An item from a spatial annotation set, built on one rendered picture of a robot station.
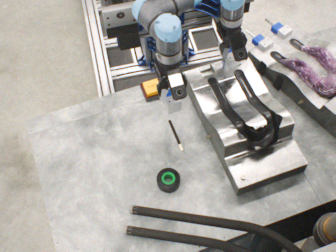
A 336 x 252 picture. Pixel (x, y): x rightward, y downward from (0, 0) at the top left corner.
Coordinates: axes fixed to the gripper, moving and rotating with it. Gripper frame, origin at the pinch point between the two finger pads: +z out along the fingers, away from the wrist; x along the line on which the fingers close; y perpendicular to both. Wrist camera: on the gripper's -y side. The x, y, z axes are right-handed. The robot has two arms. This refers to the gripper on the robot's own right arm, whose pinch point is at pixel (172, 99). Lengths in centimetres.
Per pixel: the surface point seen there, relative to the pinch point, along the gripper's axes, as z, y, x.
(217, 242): 7, -50, 4
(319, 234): -9, -62, -20
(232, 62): 2.0, 9.3, -27.1
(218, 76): 6.0, 8.0, -21.4
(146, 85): 11.4, 17.5, 4.6
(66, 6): 95, 168, 20
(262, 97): 6.5, -6.4, -32.7
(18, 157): 95, 58, 74
